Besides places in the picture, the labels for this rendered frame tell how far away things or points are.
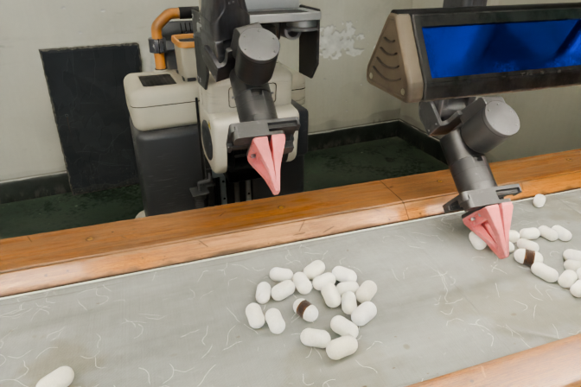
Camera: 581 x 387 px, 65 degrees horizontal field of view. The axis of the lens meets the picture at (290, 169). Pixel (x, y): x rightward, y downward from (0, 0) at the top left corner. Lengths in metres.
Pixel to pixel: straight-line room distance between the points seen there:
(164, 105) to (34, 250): 0.70
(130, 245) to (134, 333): 0.16
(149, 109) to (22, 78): 1.25
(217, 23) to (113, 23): 1.79
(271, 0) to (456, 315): 0.75
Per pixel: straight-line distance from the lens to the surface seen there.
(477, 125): 0.71
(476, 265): 0.73
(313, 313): 0.58
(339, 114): 2.95
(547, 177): 1.01
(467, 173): 0.74
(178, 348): 0.58
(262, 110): 0.66
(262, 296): 0.61
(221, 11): 0.69
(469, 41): 0.44
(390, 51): 0.42
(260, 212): 0.76
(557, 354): 0.60
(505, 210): 0.73
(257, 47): 0.63
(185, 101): 1.35
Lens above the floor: 1.16
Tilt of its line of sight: 26 degrees down
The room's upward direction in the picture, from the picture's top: straight up
